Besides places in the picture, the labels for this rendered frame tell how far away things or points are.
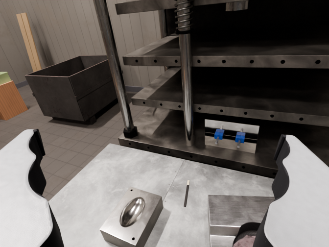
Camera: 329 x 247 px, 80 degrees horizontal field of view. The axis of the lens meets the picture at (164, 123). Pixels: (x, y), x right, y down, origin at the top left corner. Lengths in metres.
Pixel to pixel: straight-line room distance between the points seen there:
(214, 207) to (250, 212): 0.11
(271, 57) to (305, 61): 0.12
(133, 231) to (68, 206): 0.38
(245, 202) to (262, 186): 0.23
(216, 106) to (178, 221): 0.57
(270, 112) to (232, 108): 0.17
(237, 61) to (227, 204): 0.59
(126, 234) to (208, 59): 0.78
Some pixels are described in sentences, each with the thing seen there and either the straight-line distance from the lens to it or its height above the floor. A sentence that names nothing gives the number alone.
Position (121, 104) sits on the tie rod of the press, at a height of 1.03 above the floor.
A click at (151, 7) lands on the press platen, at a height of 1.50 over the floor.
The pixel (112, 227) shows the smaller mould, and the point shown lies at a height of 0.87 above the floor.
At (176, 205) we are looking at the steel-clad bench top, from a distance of 0.89.
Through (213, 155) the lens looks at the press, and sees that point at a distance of 1.12.
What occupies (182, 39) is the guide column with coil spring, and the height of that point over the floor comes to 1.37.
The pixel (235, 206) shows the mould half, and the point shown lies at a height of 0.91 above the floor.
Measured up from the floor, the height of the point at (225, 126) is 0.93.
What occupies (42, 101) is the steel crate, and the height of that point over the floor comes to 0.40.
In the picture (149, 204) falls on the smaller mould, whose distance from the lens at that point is 0.82.
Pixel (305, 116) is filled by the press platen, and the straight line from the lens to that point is 1.06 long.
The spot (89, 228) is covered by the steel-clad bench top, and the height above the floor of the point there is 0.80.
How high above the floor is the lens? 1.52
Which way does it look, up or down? 31 degrees down
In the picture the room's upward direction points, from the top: 7 degrees counter-clockwise
